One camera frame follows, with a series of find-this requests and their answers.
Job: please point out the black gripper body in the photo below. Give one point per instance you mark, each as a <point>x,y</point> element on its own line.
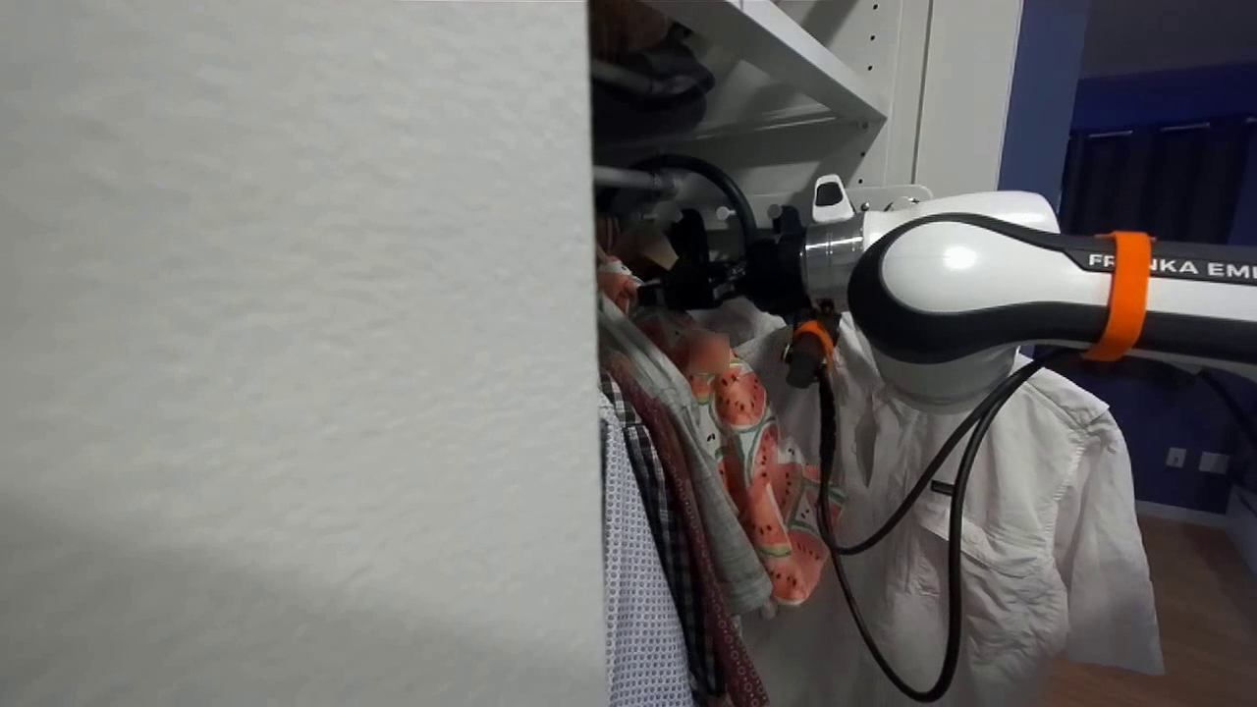
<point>731,263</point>

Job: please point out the orange watermelon print shirt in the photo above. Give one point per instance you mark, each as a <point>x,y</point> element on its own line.
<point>767,485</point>

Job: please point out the white shirt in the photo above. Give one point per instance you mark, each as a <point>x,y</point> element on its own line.
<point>1048,552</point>

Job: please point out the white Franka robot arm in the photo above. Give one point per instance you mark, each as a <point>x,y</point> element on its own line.
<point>995,282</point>

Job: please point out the grey closet rod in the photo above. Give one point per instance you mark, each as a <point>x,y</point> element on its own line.
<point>629,177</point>

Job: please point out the light grey shirt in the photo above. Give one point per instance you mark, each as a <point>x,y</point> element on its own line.
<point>680,458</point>

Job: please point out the white closet shelf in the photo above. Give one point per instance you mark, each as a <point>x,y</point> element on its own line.
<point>786,52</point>

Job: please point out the dark folded clothes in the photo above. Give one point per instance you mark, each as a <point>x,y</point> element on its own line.
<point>640,65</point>

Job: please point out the dark red shirt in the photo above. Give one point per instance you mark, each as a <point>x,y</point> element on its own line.
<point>701,591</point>

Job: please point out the checked shirt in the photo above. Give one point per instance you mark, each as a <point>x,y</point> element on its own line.
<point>640,613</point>

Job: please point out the dark window curtain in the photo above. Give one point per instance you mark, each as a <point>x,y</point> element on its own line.
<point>1151,177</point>

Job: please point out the white wardrobe frame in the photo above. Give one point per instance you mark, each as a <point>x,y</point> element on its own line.
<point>963,79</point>

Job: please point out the white wall outlet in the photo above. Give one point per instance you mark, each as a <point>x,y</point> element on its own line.
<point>1214,463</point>
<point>1177,458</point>

